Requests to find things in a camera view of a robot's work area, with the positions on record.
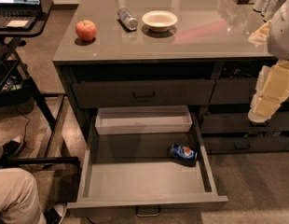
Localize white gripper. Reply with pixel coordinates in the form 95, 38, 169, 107
248, 60, 289, 123

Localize blue pepsi can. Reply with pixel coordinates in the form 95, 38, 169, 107
170, 144, 197, 163

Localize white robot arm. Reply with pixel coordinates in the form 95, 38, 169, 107
248, 0, 289, 123

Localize grey top right drawer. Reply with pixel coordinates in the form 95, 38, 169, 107
210, 77, 256, 105

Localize grey middle right drawer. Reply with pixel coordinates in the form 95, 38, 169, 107
200, 112, 289, 133

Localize grey bottom right drawer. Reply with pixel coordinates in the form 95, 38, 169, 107
203, 136, 289, 154

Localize white can front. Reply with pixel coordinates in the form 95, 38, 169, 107
263, 0, 286, 21

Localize grey top left drawer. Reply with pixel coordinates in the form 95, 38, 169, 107
72, 79, 214, 108

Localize grey counter cabinet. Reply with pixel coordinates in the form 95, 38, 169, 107
53, 0, 289, 143

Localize silver can lying down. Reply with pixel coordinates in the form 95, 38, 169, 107
117, 7, 138, 31

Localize open grey middle drawer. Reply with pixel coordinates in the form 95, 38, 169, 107
68, 118, 228, 217

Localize white bowl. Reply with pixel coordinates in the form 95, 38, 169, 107
142, 10, 178, 33

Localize white plastic tray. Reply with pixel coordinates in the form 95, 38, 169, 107
94, 105, 192, 135

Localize red apple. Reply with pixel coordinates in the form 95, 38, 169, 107
76, 20, 97, 41

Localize black laptop stand desk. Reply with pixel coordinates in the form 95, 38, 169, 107
0, 0, 80, 168

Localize black sneaker bottom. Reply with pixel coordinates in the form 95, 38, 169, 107
44, 203, 67, 224

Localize yellow sticky note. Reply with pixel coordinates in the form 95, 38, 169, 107
7, 21, 28, 28

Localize black sneaker near desk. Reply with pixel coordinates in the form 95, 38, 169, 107
3, 135, 24, 159

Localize open laptop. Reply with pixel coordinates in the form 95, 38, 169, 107
0, 0, 42, 31

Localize person's leg beige trousers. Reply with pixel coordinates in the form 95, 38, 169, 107
0, 168, 47, 224

